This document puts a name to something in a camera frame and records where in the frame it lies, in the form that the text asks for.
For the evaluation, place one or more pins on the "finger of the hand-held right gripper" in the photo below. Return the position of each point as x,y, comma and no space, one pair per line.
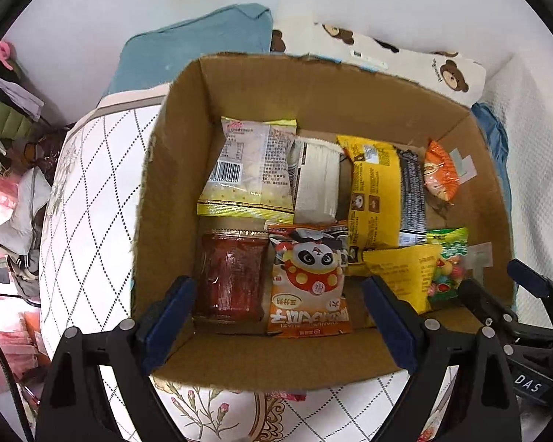
532,281
481,301

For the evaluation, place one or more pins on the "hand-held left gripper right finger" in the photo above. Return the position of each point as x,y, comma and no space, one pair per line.
391,327

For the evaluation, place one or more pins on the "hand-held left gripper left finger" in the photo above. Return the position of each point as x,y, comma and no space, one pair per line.
168,327

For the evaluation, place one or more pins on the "green candy packet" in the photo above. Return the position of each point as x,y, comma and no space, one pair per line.
449,262

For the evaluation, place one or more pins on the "yellow puffy snack packet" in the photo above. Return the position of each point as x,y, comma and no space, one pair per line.
405,271

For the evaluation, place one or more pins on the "dark red spicy strip packet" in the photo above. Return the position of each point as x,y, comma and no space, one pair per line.
230,276

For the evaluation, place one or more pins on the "panda print snack packet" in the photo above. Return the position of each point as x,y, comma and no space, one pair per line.
311,281

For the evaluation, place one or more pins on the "black snack packet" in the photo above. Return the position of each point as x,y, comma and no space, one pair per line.
412,193

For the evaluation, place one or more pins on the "long yellow snack packet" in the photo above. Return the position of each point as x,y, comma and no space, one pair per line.
375,193

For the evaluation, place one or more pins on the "orange snack packet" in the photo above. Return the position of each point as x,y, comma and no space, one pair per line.
440,172

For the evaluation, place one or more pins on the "white snack packet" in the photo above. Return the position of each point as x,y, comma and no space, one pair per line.
315,179

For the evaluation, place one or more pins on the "clear bread packet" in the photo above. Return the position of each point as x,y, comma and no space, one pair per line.
249,165

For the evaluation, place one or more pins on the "printed cardboard box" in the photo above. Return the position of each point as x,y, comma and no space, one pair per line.
313,96

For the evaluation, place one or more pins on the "white textured blanket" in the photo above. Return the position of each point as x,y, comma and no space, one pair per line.
534,170

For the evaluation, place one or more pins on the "blue bed sheet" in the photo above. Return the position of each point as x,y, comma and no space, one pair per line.
493,142

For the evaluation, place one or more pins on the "white crumpled garment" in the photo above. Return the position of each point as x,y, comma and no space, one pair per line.
25,212

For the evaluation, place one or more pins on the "bear print pillow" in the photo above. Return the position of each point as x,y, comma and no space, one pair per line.
419,64

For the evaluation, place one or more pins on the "olive puffer vest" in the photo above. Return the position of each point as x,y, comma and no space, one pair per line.
4,117

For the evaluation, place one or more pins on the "white slim stick device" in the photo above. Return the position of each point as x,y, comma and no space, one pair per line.
368,59

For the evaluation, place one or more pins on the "teal pillow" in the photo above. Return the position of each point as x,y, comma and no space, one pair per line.
184,41

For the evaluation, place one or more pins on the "pink plush hat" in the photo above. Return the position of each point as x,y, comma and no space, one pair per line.
4,53

